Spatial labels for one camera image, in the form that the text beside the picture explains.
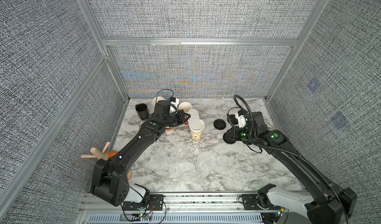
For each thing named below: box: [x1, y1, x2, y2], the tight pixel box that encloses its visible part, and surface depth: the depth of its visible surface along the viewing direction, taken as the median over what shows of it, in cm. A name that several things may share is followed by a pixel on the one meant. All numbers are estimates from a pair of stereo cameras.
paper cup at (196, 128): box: [189, 118, 205, 144], surface depth 86 cm
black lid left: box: [213, 118, 227, 131], surface depth 105 cm
